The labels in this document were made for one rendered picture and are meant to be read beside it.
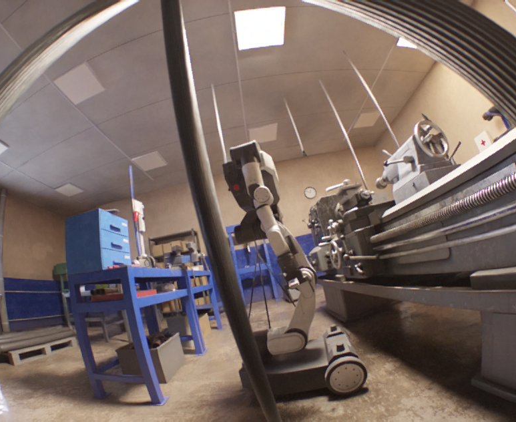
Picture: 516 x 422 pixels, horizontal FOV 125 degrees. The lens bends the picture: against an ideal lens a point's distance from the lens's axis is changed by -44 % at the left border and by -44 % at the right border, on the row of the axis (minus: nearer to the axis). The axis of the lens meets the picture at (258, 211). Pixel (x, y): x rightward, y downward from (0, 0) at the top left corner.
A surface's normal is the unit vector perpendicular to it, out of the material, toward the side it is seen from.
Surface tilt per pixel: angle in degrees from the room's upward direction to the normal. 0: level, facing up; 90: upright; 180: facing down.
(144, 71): 180
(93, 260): 90
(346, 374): 90
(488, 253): 90
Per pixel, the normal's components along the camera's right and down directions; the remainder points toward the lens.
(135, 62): 0.22, 0.94
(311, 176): -0.03, -0.25
